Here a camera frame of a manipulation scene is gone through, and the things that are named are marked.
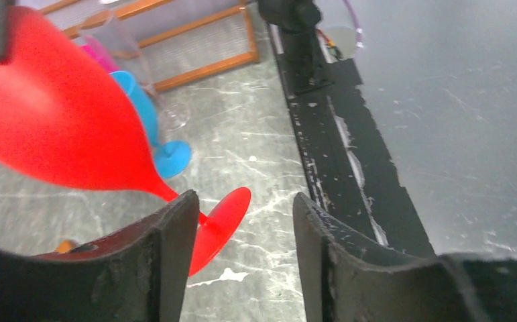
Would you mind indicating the wooden tiered shelf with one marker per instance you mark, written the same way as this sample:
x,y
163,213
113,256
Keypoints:
x,y
182,41

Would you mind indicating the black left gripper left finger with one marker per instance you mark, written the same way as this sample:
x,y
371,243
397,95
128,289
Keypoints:
x,y
138,273

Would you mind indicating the pink wine glass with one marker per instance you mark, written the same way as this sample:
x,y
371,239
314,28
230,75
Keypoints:
x,y
105,62

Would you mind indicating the dark blue wine glass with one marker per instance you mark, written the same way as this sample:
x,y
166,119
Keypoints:
x,y
170,158

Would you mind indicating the wooden rack base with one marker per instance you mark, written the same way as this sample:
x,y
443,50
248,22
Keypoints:
x,y
66,246

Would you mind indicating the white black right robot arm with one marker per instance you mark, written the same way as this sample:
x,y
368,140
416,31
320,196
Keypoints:
x,y
291,15

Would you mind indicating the clear wine glass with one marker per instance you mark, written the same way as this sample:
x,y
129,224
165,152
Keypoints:
x,y
106,34

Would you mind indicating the red wine glass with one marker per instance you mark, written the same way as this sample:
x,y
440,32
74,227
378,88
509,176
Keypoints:
x,y
64,120

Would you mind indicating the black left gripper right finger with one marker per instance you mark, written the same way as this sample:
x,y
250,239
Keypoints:
x,y
346,276

